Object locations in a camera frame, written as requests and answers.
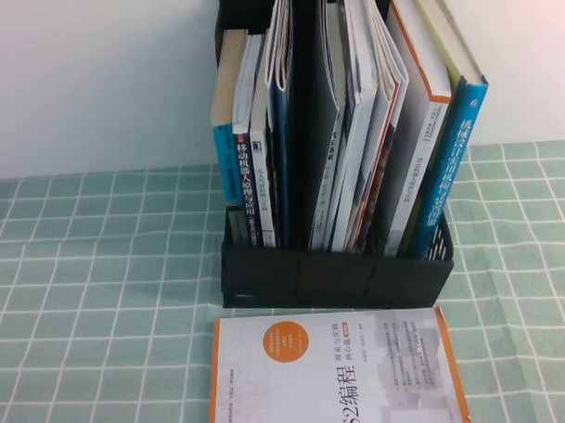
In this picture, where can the white orange programming book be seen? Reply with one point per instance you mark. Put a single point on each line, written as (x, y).
(316, 382)

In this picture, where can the orange edged magazine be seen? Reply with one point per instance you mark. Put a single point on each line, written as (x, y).
(384, 133)

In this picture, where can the black spine book white characters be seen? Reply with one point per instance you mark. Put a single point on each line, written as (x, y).
(245, 175)

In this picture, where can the black mesh book holder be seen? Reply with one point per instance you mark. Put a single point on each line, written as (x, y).
(313, 280)

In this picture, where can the dark blue cover magazine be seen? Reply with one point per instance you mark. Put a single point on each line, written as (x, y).
(280, 151)

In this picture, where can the grey white spine book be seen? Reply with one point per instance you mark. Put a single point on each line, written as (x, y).
(262, 175)

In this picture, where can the green checked tablecloth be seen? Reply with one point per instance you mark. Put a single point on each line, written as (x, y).
(80, 274)

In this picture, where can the yellow blue hardcover book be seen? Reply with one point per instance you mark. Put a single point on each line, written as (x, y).
(462, 168)

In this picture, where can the white book orange trim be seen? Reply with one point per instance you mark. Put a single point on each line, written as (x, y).
(424, 146)

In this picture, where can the light blue spine book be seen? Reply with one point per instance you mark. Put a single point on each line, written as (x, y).
(225, 153)

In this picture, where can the white cover magazine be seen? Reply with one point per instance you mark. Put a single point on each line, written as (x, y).
(354, 148)

